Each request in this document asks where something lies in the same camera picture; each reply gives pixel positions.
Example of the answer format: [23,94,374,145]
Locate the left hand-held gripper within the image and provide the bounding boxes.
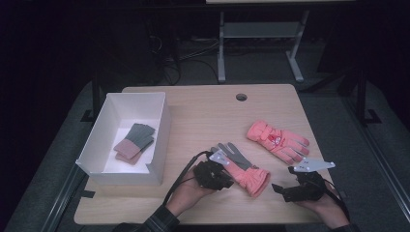
[192,149,235,191]

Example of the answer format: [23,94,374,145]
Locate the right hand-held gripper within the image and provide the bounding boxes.
[271,157,337,203]

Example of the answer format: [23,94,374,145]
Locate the coral ski glove grey palm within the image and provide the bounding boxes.
[211,141,271,198]

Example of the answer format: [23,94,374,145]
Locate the white cardboard box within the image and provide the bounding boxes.
[74,92,172,187]

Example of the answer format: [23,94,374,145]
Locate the person's right hand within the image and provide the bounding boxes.
[295,186,351,230]

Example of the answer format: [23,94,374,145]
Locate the person's left hand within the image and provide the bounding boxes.
[165,166,217,218]

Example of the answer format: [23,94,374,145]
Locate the coral ski glove printed back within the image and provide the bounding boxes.
[247,120,310,165]

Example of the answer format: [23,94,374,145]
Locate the black stand leg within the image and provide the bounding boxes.
[354,67,383,126]
[79,69,102,124]

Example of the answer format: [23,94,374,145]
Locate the grey metal stand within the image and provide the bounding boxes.
[217,9,309,84]

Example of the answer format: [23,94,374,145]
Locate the right hand-held gripper black cable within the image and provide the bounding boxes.
[322,179,351,221]

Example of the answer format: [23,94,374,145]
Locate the black floor cables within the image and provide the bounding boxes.
[144,32,220,85]

